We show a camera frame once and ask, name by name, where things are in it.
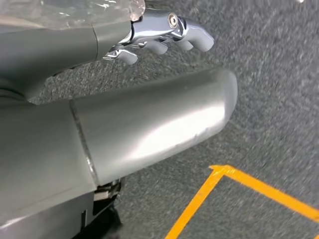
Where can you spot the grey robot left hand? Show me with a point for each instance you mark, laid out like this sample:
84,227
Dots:
149,122

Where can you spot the black perforated robot plate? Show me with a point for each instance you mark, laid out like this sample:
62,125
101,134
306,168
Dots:
104,224

